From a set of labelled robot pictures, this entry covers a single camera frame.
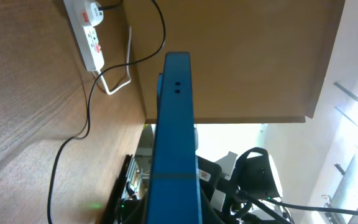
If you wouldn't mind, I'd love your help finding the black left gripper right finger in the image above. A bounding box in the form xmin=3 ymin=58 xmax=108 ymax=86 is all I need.
xmin=200 ymin=189 xmax=224 ymax=224

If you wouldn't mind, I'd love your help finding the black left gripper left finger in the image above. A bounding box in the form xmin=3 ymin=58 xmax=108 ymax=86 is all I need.
xmin=123 ymin=193 xmax=149 ymax=224

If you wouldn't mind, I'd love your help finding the blue Galaxy smartphone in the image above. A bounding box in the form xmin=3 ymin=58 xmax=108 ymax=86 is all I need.
xmin=144 ymin=52 xmax=202 ymax=224

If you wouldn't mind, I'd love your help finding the black USB charging cable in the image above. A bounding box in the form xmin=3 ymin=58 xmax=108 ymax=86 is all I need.
xmin=47 ymin=0 xmax=167 ymax=224

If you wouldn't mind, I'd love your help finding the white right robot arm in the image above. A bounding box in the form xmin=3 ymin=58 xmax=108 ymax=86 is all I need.
xmin=217 ymin=147 xmax=289 ymax=223

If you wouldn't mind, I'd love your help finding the white charger plug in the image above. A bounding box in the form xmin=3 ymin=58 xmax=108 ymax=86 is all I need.
xmin=74 ymin=0 xmax=104 ymax=27

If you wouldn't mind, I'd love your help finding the black electronics box below table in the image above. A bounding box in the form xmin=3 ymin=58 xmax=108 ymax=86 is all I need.
xmin=100 ymin=154 xmax=152 ymax=224

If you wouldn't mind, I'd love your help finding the white power strip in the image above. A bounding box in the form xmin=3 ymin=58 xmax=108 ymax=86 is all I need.
xmin=63 ymin=0 xmax=104 ymax=72

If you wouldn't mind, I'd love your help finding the white power strip cord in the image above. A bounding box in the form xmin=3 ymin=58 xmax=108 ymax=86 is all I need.
xmin=94 ymin=25 xmax=132 ymax=96

